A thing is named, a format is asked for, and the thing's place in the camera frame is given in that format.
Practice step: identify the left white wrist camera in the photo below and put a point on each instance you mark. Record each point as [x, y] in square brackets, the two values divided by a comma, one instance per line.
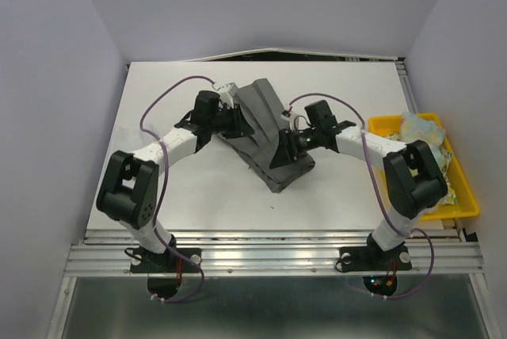
[226, 92]

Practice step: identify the light blue floral skirt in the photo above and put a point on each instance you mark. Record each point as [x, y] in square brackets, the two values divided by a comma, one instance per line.
[414, 128]

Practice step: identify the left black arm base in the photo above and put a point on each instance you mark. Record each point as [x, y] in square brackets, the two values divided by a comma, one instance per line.
[165, 271]

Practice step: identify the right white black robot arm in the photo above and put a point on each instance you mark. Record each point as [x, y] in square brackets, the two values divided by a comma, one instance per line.
[412, 176]

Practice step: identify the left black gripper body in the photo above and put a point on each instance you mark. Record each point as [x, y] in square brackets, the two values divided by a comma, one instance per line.
[222, 121]

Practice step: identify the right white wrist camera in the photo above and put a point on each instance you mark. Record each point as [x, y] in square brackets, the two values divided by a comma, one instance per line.
[291, 117]

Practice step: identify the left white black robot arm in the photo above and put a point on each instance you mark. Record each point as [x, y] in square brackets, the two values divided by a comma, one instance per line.
[135, 183]

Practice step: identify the white folded cloth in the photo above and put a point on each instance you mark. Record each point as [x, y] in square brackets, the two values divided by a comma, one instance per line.
[130, 139]

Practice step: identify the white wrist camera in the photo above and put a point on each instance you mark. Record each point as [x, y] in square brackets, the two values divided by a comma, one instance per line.
[226, 92]
[291, 117]

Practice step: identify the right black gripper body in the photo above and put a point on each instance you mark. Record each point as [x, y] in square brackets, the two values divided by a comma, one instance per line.
[303, 141]

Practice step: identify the aluminium rail frame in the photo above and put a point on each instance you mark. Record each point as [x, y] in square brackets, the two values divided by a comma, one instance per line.
[268, 264]

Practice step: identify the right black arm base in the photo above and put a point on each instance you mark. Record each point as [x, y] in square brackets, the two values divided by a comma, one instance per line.
[380, 268]

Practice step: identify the grey pleated skirt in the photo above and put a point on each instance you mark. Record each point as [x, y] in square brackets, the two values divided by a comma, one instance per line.
[262, 109]

